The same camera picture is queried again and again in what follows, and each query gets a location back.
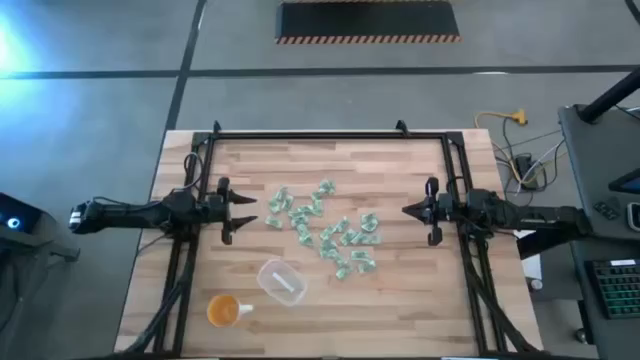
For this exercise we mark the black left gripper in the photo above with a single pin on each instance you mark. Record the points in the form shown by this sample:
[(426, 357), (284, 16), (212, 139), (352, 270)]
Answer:
[(220, 210)]

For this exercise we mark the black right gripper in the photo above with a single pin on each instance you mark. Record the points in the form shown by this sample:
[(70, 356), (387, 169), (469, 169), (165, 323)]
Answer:
[(437, 209)]

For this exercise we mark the clear plastic container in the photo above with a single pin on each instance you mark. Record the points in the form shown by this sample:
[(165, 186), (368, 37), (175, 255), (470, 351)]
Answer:
[(267, 280)]

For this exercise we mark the bills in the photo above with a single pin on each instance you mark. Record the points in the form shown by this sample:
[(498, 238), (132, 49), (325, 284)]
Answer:
[(330, 255), (343, 271), (328, 246)]

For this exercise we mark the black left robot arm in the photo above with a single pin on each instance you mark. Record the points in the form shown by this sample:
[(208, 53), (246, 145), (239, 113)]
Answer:
[(125, 214)]

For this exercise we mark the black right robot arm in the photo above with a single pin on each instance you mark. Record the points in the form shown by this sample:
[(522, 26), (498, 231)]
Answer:
[(525, 216)]

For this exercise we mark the black power strip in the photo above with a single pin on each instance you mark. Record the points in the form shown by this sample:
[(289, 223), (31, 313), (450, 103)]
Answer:
[(524, 167)]

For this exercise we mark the black desk leg bar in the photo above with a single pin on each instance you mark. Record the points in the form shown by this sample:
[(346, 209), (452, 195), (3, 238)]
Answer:
[(540, 247)]

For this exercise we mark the small white cap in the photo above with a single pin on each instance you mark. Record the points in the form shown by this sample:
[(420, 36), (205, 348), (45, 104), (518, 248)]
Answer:
[(537, 284)]

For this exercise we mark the small black controller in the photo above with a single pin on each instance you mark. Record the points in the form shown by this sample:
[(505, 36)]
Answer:
[(606, 210)]

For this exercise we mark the black hazard-striped floor mat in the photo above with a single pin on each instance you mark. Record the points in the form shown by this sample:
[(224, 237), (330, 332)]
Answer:
[(367, 20)]

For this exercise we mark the black caster wheel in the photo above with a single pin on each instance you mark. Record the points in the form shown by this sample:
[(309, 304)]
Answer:
[(581, 335)]

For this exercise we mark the black tablet screen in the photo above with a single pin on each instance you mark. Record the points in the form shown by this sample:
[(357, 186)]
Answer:
[(630, 184)]

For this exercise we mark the black backlit keyboard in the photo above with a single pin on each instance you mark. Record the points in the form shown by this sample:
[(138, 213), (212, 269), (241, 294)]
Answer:
[(617, 290)]

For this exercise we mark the dark cart with blue light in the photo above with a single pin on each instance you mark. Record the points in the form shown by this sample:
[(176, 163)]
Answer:
[(20, 235)]

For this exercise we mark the dark grey keyboard desk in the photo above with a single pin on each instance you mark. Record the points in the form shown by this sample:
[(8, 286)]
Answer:
[(610, 340)]

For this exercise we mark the black aluminium rig frame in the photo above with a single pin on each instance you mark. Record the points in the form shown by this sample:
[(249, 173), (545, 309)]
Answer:
[(325, 135)]

